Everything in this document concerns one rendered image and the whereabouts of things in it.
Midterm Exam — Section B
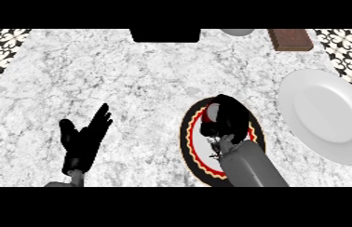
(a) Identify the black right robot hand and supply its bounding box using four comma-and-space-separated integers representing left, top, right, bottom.
199, 93, 252, 145

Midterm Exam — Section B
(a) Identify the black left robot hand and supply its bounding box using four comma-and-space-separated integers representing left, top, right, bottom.
58, 102, 114, 177

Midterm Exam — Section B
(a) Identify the black red rimmed plate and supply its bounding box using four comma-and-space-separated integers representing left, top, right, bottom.
179, 96, 267, 188

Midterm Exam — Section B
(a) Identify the white plate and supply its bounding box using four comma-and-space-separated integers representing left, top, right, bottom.
278, 68, 352, 166

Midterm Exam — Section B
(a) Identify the grey round bowl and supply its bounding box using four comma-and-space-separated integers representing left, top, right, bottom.
221, 29, 256, 37

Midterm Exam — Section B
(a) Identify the brown wooden block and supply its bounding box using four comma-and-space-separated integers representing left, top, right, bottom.
267, 29, 315, 52

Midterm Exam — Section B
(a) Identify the black appliance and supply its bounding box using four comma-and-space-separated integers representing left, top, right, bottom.
129, 29, 203, 44

